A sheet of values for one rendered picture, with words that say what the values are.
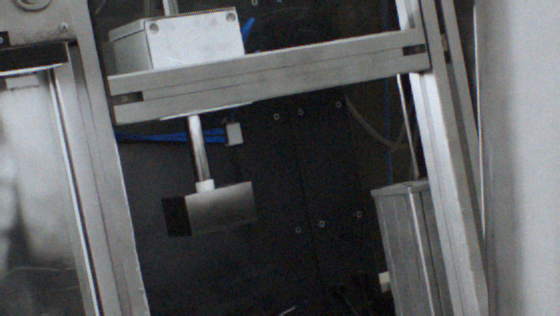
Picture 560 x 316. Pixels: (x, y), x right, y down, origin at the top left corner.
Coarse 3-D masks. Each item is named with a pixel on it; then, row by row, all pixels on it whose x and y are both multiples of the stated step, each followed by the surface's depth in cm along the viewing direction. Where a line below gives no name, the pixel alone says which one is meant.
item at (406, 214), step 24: (408, 72) 132; (144, 120) 115; (408, 120) 153; (408, 144) 154; (384, 192) 152; (408, 192) 148; (384, 216) 154; (408, 216) 150; (432, 216) 150; (384, 240) 155; (408, 240) 150; (432, 240) 150; (408, 264) 151; (432, 264) 150; (408, 288) 152; (432, 288) 149; (384, 312) 157; (408, 312) 153; (432, 312) 149
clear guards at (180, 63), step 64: (128, 0) 112; (192, 0) 115; (256, 0) 119; (320, 0) 123; (384, 0) 127; (128, 64) 112; (192, 64) 115; (256, 64) 119; (320, 64) 123; (384, 64) 127; (0, 128) 105; (64, 128) 108; (0, 192) 105; (64, 192) 108; (0, 256) 104; (64, 256) 107
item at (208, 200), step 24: (192, 120) 137; (192, 144) 137; (192, 168) 138; (192, 192) 139; (216, 192) 136; (240, 192) 137; (168, 216) 138; (192, 216) 134; (216, 216) 136; (240, 216) 137
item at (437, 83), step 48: (432, 0) 131; (96, 48) 110; (432, 48) 130; (96, 96) 110; (432, 96) 131; (96, 192) 109; (432, 192) 134; (480, 192) 133; (96, 240) 109; (480, 288) 132
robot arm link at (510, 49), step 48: (480, 0) 73; (528, 0) 70; (480, 48) 73; (528, 48) 69; (480, 96) 73; (528, 96) 69; (480, 144) 74; (528, 144) 68; (528, 192) 68; (528, 240) 68; (528, 288) 67
